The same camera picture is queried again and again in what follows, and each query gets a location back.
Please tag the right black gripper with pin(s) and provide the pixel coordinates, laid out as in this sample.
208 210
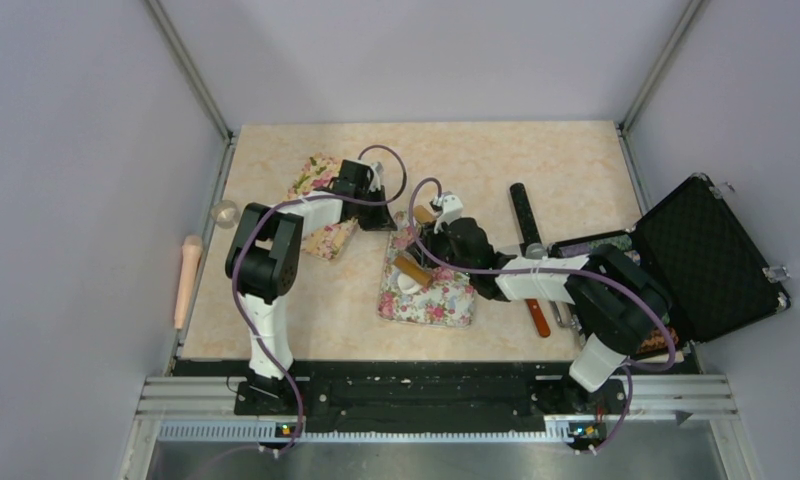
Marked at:
431 238

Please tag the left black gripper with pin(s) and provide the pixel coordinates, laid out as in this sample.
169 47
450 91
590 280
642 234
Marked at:
381 221

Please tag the wooden double-ended rolling pin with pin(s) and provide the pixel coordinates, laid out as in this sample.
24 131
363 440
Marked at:
404 263

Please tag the white dough piece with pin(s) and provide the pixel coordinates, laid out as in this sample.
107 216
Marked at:
408 285

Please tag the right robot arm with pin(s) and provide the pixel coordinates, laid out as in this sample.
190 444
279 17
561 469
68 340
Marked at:
617 302

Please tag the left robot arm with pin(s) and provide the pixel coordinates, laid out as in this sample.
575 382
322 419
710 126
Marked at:
263 259

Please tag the yellow floral cloth pad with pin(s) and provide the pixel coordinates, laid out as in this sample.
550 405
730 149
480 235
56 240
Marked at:
325 239

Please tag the black ridged rolling stick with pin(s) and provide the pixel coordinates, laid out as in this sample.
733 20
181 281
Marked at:
524 215

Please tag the grey round knob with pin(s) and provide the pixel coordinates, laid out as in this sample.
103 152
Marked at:
535 251

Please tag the open black poker chip case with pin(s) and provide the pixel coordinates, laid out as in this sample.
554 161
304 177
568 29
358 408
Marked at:
692 243

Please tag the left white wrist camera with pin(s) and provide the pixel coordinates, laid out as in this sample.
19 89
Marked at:
376 181

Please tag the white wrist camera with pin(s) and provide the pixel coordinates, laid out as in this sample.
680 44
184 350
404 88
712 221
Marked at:
376 181
448 208

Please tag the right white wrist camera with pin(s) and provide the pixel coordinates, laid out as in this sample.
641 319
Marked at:
448 208

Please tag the metal scraper with red handle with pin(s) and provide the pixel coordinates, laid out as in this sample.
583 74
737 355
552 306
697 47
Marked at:
538 318

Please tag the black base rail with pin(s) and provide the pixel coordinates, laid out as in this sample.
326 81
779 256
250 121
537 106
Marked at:
421 402

